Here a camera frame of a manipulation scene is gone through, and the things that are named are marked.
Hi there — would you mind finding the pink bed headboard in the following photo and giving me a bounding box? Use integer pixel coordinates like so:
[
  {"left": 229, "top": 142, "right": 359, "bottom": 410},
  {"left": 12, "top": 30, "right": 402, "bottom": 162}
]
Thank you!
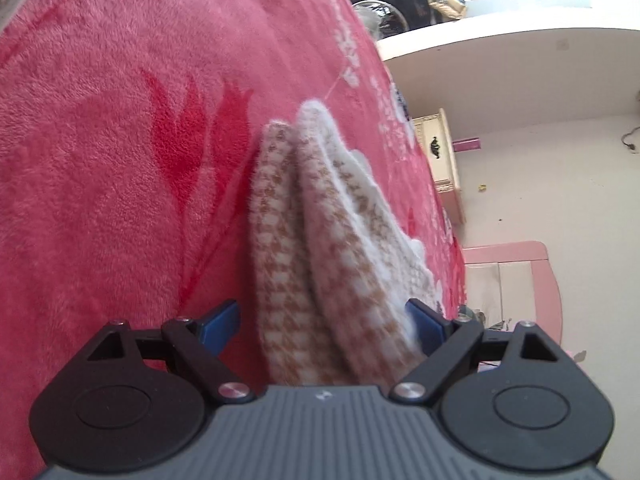
[{"left": 462, "top": 240, "right": 563, "bottom": 342}]

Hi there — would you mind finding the pink cup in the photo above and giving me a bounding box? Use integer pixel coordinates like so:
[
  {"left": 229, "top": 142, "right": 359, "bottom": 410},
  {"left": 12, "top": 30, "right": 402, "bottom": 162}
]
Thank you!
[{"left": 452, "top": 138, "right": 482, "bottom": 153}]

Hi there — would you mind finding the beige houndstooth knit cardigan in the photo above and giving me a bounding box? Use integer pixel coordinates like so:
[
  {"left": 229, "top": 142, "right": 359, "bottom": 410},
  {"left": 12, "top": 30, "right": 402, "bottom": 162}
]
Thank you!
[{"left": 250, "top": 100, "right": 442, "bottom": 389}]

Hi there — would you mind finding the cream bedside nightstand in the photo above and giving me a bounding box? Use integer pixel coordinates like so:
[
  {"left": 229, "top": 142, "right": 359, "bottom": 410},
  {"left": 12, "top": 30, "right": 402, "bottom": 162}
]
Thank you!
[{"left": 413, "top": 108, "right": 465, "bottom": 226}]

